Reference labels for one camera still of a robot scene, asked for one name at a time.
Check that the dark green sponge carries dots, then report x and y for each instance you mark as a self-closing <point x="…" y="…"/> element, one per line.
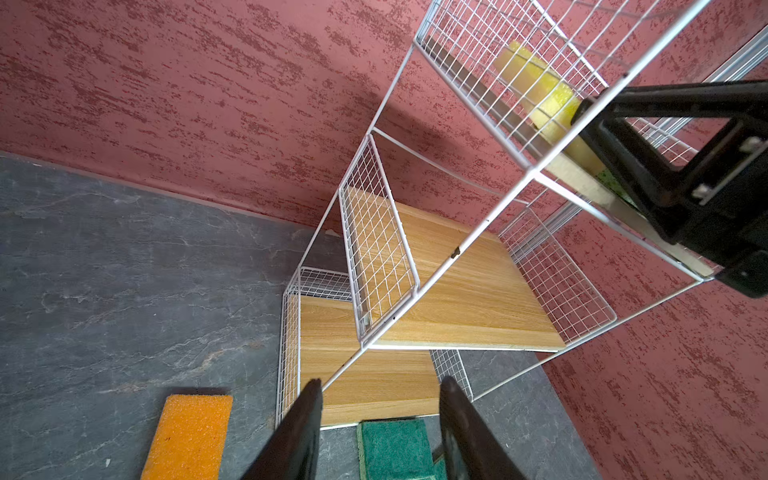
<point x="607" y="179"/>
<point x="396" y="449"/>

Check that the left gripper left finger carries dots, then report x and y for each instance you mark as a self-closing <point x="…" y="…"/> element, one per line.
<point x="292" y="451"/>

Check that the dark green sponge top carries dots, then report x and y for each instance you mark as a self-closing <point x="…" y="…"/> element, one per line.
<point x="396" y="449"/>

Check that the wooden shelf board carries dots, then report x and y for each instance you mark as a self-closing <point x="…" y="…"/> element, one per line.
<point x="481" y="302"/>
<point x="380" y="384"/>
<point x="569" y="173"/>

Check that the middle wooden shelf board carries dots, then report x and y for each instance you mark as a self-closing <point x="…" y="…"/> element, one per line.
<point x="481" y="302"/>

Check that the bottom wooden shelf board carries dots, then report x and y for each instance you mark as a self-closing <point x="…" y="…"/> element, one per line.
<point x="380" y="384"/>

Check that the orange sponge upper left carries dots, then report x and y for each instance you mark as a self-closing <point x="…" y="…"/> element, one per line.
<point x="190" y="438"/>

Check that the white wire shelf rack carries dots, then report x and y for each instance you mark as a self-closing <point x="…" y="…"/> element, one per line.
<point x="571" y="37"/>

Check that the yellow sponge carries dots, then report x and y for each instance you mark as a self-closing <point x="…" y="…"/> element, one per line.
<point x="547" y="99"/>

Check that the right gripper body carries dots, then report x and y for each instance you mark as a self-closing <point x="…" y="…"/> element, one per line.
<point x="716" y="204"/>

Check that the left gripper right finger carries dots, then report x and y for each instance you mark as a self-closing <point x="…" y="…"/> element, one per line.
<point x="470" y="449"/>

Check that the top wooden shelf board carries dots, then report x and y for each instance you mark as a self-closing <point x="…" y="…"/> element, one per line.
<point x="569" y="173"/>

